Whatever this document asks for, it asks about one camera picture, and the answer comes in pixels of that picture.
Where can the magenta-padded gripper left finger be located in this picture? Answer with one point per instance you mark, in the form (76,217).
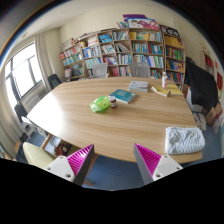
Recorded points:
(60,166)

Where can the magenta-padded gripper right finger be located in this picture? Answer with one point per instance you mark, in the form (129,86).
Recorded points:
(166,166)

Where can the white knitted towel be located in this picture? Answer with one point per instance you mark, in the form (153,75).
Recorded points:
(185,140)

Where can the yellow-green chair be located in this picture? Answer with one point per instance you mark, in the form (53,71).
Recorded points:
(36,155)

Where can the brown cardboard box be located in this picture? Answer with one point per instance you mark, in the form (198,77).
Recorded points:
(214,115)

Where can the white storage box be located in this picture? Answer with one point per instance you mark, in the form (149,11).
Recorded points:
(193,101)

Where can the green plastic bag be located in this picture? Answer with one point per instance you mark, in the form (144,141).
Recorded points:
(99,104)

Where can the yellow book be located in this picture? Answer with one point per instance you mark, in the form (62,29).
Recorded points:
(160,91)

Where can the teal book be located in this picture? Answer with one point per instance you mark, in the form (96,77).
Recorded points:
(122,96)

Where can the small jar with dark lid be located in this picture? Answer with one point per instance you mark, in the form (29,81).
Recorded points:
(113,102)

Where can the grey book stack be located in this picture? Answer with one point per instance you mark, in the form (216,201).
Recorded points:
(138,86)

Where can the dark office chair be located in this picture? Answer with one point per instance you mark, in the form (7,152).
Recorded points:
(54,81)

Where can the black cloth cover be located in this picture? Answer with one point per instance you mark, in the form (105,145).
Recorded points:
(201,83)

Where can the bright window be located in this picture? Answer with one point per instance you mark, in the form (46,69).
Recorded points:
(23,75)

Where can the grey mesh office chair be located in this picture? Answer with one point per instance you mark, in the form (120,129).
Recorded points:
(100,70)
(140,70)

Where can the beige curtain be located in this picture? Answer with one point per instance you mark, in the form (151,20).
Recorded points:
(43,61)

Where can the wooden bookshelf unit with books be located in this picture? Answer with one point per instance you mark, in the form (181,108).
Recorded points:
(140,50)

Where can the black sign board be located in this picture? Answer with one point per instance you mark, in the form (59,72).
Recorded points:
(169,31)

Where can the colourful posters stack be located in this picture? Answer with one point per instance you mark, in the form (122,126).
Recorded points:
(140,22)

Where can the red wall banner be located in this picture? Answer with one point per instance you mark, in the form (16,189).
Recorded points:
(219,81)

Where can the small wooden wall shelf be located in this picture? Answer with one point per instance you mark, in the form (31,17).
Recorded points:
(207,58)

